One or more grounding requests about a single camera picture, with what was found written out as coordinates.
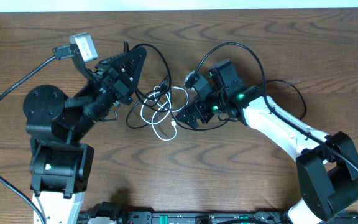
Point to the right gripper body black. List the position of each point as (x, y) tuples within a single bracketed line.
[(205, 109)]

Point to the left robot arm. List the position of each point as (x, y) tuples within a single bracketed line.
[(61, 164)]

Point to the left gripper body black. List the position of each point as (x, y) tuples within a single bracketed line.
[(118, 93)]

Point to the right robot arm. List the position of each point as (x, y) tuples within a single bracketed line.
[(327, 165)]

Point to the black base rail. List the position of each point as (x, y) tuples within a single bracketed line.
[(106, 212)]

